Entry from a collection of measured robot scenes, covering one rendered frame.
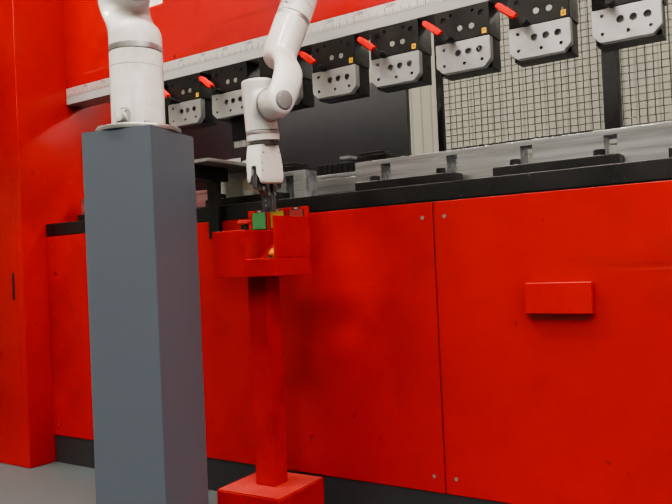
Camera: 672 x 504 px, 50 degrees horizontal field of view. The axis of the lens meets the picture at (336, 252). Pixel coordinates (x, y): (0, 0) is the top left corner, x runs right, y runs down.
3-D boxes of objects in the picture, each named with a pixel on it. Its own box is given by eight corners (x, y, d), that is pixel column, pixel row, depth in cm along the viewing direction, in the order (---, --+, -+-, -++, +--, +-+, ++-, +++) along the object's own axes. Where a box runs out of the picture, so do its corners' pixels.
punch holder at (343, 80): (313, 99, 212) (310, 44, 212) (329, 104, 219) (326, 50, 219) (356, 91, 204) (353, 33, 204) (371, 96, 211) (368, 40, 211)
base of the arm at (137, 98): (151, 123, 153) (147, 36, 153) (77, 132, 159) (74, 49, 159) (196, 136, 171) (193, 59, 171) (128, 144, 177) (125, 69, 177)
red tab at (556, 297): (525, 313, 165) (523, 283, 165) (528, 313, 167) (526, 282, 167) (592, 314, 157) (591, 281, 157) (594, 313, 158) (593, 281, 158)
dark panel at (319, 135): (182, 220, 317) (178, 121, 318) (185, 220, 319) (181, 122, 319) (411, 198, 255) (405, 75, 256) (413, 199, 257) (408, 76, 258)
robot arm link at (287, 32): (331, 16, 182) (294, 123, 175) (296, 32, 194) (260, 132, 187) (304, -4, 177) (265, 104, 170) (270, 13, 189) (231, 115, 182)
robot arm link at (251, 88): (287, 128, 181) (267, 133, 188) (282, 75, 180) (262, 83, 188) (258, 128, 176) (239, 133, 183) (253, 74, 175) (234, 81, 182)
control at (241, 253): (213, 278, 187) (211, 209, 187) (252, 275, 201) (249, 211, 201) (276, 276, 176) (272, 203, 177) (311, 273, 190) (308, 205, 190)
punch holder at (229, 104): (212, 119, 234) (210, 69, 234) (229, 123, 241) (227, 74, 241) (247, 112, 225) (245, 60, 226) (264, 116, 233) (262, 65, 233)
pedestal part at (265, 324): (256, 484, 187) (247, 276, 187) (269, 477, 192) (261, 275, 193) (274, 487, 184) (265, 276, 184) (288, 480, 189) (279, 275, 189)
